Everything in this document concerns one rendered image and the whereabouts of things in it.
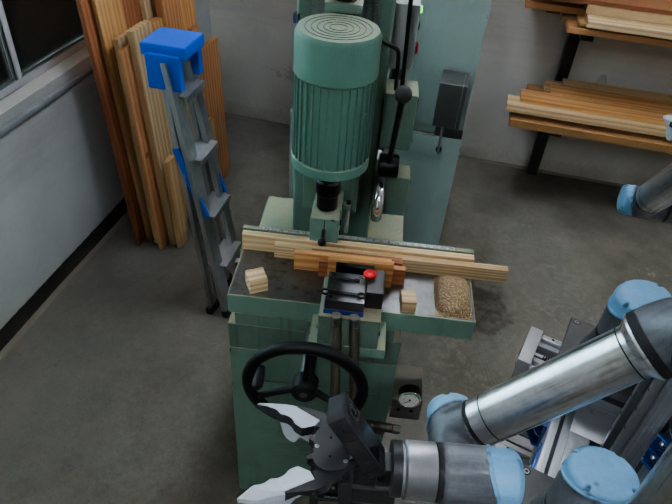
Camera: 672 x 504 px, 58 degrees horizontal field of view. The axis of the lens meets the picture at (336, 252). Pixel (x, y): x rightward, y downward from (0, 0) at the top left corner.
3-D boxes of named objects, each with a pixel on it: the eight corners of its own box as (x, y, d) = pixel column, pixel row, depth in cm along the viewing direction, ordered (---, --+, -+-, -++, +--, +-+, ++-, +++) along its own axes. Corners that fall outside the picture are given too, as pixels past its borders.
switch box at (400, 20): (387, 68, 152) (395, 2, 142) (388, 53, 160) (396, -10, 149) (411, 71, 152) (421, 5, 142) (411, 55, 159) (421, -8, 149)
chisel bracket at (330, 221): (308, 245, 149) (309, 217, 144) (315, 212, 160) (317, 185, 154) (338, 248, 149) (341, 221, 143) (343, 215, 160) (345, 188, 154)
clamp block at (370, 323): (314, 342, 140) (316, 315, 134) (321, 302, 150) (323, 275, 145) (378, 350, 140) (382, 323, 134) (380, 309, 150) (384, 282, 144)
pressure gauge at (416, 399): (395, 411, 158) (399, 391, 153) (395, 399, 161) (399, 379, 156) (419, 413, 158) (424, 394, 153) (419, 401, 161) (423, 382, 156)
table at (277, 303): (217, 340, 143) (215, 322, 139) (244, 257, 166) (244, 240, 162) (475, 370, 141) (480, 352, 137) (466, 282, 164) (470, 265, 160)
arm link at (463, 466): (515, 525, 78) (532, 491, 73) (430, 518, 78) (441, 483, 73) (505, 470, 84) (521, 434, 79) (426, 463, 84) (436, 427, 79)
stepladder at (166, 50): (197, 314, 266) (130, 46, 193) (219, 277, 285) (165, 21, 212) (232, 319, 262) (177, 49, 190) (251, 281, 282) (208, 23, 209)
